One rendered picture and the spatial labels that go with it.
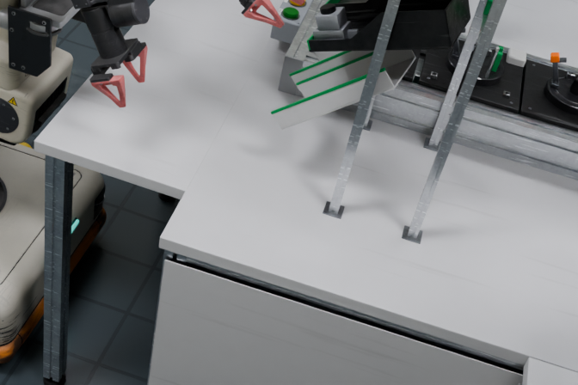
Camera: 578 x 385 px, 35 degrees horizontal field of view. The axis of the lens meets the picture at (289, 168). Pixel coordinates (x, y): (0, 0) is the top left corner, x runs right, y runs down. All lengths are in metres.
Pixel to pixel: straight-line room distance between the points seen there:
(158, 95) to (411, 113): 0.59
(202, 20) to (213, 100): 0.35
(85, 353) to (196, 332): 0.78
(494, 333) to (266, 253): 0.46
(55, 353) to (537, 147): 1.32
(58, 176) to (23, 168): 0.76
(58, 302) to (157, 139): 0.55
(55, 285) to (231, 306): 0.58
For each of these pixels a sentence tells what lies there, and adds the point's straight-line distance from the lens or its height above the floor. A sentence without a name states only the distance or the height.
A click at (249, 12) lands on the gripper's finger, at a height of 1.18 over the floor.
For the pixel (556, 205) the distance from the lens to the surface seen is 2.14.
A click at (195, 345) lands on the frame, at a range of 1.98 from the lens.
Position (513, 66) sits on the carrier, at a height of 0.97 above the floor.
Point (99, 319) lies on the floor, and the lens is 2.75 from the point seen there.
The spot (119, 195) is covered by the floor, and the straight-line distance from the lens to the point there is 3.12.
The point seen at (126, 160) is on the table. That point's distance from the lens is 1.94.
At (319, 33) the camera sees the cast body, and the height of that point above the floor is 1.22.
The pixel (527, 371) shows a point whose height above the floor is 0.86.
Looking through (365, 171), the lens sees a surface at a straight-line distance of 2.03.
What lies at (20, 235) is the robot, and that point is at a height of 0.28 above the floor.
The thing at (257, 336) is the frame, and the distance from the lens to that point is 1.90.
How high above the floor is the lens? 2.12
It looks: 40 degrees down
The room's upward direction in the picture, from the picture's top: 13 degrees clockwise
